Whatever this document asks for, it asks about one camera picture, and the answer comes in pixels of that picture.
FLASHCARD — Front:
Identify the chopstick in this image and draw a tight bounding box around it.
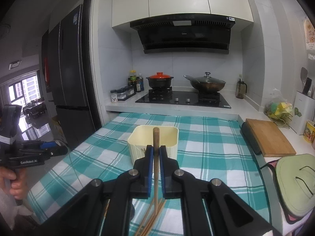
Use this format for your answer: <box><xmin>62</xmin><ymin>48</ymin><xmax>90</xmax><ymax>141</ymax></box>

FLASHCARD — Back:
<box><xmin>143</xmin><ymin>199</ymin><xmax>166</xmax><ymax>236</ymax></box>
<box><xmin>153</xmin><ymin>127</ymin><xmax>160</xmax><ymax>215</ymax></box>
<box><xmin>134</xmin><ymin>199</ymin><xmax>155</xmax><ymax>236</ymax></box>
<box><xmin>140</xmin><ymin>198</ymin><xmax>166</xmax><ymax>236</ymax></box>

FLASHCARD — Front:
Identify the person's left hand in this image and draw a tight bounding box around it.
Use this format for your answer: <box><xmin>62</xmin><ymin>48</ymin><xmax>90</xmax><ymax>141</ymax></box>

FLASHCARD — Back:
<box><xmin>1</xmin><ymin>167</ymin><xmax>28</xmax><ymax>200</ymax></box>

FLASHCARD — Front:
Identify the dining table with chairs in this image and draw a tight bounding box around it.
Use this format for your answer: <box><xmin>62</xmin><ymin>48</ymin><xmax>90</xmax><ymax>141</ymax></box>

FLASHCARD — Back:
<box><xmin>22</xmin><ymin>97</ymin><xmax>46</xmax><ymax>124</ymax></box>

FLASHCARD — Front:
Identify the chopstick on cloth below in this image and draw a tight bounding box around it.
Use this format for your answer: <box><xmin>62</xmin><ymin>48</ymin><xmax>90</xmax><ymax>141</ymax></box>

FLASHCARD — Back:
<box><xmin>143</xmin><ymin>199</ymin><xmax>166</xmax><ymax>236</ymax></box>
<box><xmin>134</xmin><ymin>199</ymin><xmax>155</xmax><ymax>236</ymax></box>
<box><xmin>140</xmin><ymin>198</ymin><xmax>166</xmax><ymax>236</ymax></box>

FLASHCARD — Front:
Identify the teal plaid tablecloth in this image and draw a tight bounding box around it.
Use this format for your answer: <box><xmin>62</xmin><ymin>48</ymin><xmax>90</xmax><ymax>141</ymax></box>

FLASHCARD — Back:
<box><xmin>27</xmin><ymin>112</ymin><xmax>270</xmax><ymax>222</ymax></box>

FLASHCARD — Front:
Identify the black refrigerator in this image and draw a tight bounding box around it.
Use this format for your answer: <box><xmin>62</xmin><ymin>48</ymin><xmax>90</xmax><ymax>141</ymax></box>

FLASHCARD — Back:
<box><xmin>46</xmin><ymin>4</ymin><xmax>96</xmax><ymax>150</ymax></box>

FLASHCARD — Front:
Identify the black rolled mat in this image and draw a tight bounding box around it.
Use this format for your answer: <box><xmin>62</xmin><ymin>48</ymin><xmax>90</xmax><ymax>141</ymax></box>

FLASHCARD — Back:
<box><xmin>241</xmin><ymin>122</ymin><xmax>262</xmax><ymax>155</ymax></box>

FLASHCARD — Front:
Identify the cream utensil holder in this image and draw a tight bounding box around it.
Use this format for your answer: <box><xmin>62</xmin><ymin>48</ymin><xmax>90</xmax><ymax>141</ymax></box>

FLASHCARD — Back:
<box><xmin>128</xmin><ymin>125</ymin><xmax>179</xmax><ymax>165</ymax></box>

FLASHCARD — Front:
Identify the spice jar rack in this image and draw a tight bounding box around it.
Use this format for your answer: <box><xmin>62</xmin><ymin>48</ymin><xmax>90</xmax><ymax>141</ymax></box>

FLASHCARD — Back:
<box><xmin>110</xmin><ymin>85</ymin><xmax>136</xmax><ymax>103</ymax></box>

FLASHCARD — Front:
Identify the wooden cutting board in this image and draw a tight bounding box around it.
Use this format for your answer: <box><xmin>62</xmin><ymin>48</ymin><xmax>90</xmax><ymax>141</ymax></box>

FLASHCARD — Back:
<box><xmin>245</xmin><ymin>118</ymin><xmax>296</xmax><ymax>157</ymax></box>

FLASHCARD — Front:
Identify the dark sauce bottle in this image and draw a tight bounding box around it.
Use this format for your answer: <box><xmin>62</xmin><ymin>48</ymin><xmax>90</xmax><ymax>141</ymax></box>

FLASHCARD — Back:
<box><xmin>136</xmin><ymin>73</ymin><xmax>144</xmax><ymax>92</ymax></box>

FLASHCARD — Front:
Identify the yellow printed cup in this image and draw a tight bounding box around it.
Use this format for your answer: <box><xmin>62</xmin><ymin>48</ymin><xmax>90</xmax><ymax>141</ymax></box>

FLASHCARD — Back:
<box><xmin>303</xmin><ymin>120</ymin><xmax>315</xmax><ymax>143</ymax></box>

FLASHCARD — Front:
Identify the black gas stove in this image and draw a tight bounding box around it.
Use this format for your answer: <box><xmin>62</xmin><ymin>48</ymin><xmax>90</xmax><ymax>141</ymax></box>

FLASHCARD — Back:
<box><xmin>136</xmin><ymin>87</ymin><xmax>231</xmax><ymax>109</ymax></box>

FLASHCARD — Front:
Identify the bag of sponges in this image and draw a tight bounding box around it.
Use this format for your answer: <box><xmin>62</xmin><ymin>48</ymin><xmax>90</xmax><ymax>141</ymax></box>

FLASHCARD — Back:
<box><xmin>264</xmin><ymin>88</ymin><xmax>293</xmax><ymax>128</ymax></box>

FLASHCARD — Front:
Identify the clay pot orange lid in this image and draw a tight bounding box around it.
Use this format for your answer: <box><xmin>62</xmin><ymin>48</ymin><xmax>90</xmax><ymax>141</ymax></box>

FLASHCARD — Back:
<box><xmin>146</xmin><ymin>72</ymin><xmax>173</xmax><ymax>89</ymax></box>

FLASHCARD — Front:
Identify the dark water bottle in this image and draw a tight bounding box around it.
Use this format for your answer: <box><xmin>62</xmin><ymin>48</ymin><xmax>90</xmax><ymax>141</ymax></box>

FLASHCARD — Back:
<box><xmin>235</xmin><ymin>78</ymin><xmax>248</xmax><ymax>99</ymax></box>

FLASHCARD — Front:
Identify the white knife holder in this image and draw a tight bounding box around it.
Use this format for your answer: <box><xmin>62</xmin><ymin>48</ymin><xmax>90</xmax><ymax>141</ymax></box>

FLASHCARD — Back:
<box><xmin>292</xmin><ymin>66</ymin><xmax>315</xmax><ymax>136</ymax></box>

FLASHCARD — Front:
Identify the wok with glass lid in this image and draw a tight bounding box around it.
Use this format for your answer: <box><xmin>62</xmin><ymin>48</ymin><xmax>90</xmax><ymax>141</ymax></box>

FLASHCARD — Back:
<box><xmin>184</xmin><ymin>72</ymin><xmax>226</xmax><ymax>93</ymax></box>

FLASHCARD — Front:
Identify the black range hood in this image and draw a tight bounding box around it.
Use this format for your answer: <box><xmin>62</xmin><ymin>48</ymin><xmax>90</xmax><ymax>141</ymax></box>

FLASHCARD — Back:
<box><xmin>130</xmin><ymin>13</ymin><xmax>235</xmax><ymax>54</ymax></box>

